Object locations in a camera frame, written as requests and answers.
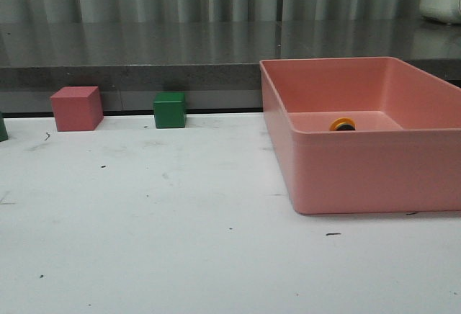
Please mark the green block at left edge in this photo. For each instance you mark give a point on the green block at left edge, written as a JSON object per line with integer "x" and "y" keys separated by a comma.
{"x": 3, "y": 131}

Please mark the dark grey counter shelf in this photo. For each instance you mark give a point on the dark grey counter shelf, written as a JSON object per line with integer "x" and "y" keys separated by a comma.
{"x": 216, "y": 64}

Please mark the yellow push button switch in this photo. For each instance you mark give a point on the yellow push button switch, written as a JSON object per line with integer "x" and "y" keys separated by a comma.
{"x": 343, "y": 124}

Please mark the green cube block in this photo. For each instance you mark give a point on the green cube block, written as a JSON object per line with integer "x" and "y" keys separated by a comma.
{"x": 169, "y": 109}

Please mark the pink cube block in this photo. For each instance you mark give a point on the pink cube block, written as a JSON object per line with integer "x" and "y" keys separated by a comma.
{"x": 77, "y": 108}

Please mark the pink plastic bin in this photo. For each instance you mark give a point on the pink plastic bin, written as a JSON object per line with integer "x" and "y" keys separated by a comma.
{"x": 404, "y": 155}

